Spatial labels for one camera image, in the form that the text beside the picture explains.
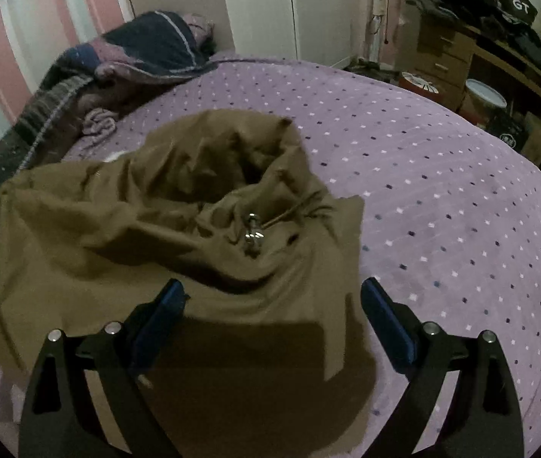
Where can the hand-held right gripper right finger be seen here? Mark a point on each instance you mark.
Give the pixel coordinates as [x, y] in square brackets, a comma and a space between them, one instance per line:
[387, 324]

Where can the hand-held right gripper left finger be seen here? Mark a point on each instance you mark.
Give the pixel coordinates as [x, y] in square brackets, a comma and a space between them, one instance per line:
[158, 319]

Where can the brown coat with white collar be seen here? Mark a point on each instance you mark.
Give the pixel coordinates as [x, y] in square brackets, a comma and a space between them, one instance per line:
[108, 210]

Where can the purple dotted bedsheet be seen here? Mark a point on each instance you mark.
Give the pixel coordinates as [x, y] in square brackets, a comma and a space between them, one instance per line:
[442, 200]

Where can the small pink cloth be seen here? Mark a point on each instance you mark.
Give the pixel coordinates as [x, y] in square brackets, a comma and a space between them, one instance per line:
[99, 126]

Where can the black box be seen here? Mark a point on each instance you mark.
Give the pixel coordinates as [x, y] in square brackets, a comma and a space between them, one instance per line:
[506, 129]

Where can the cardboard box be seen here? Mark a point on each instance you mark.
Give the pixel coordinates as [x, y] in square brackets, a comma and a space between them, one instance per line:
[540, 140]

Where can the round patterned tin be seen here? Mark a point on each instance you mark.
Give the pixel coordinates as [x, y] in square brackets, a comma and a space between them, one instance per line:
[418, 85]

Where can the white basin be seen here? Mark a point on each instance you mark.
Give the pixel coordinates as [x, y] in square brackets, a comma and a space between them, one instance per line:
[486, 91]

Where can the patchwork quilt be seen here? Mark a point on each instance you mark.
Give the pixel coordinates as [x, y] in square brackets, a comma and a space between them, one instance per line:
[151, 43]

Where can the wooden desk with drawers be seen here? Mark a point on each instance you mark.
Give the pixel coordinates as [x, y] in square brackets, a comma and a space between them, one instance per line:
[442, 47]

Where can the white wardrobe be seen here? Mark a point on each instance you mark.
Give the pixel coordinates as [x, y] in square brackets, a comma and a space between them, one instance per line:
[270, 9]

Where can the black cap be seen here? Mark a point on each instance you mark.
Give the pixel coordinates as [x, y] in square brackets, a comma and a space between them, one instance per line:
[518, 7]

